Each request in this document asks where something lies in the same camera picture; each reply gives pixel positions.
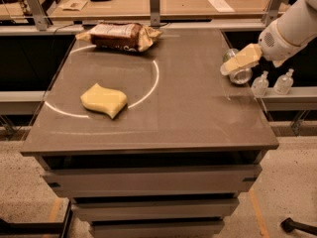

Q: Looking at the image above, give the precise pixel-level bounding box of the grey drawer cabinet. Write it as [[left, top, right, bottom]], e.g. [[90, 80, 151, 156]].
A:
[[22, 29, 278, 238]]

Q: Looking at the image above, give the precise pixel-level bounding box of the brown chip bag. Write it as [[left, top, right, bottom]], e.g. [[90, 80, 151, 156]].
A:
[[75, 23, 162, 53]]

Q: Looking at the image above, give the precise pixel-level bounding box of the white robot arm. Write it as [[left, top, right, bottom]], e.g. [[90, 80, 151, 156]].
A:
[[220, 0, 317, 75]]

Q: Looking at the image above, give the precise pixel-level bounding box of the wooden back desk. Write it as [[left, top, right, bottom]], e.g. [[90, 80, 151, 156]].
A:
[[48, 0, 301, 22]]

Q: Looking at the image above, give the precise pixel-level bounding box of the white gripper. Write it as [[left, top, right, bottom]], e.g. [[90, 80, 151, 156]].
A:
[[220, 21, 305, 75]]

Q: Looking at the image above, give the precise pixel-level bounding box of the yellow sponge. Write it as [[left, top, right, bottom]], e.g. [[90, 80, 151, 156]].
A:
[[80, 83, 127, 119]]

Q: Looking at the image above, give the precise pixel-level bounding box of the clear bottle right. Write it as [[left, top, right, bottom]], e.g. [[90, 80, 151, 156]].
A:
[[273, 68, 293, 95]]

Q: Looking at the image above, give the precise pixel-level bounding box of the black chair caster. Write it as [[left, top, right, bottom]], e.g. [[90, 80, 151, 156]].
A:
[[280, 218, 317, 235]]

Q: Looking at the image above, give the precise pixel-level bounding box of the small paper card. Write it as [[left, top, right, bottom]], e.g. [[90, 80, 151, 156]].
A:
[[60, 0, 87, 11]]

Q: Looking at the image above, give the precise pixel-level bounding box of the white paper sheet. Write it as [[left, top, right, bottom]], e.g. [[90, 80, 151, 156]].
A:
[[208, 0, 234, 13]]

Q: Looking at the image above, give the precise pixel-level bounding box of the green soda can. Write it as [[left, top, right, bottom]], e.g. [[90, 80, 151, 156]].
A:
[[223, 49, 253, 85]]

